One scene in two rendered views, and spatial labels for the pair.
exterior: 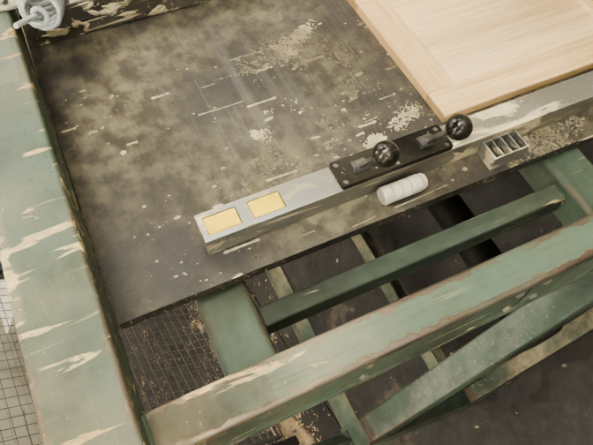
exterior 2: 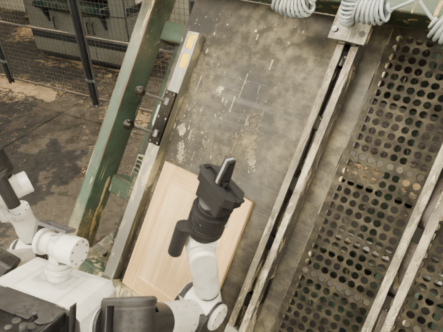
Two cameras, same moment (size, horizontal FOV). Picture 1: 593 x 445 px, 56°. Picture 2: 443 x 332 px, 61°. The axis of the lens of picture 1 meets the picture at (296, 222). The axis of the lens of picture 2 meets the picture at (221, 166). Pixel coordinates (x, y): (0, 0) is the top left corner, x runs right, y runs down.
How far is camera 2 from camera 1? 138 cm
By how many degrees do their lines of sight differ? 56
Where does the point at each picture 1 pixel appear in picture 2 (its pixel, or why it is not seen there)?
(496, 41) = (172, 226)
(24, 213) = not seen: outside the picture
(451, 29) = not seen: hidden behind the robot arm
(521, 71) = (154, 213)
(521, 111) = (140, 182)
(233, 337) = (176, 29)
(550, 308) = not seen: hidden behind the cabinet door
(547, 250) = (107, 128)
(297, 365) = (139, 29)
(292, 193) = (179, 72)
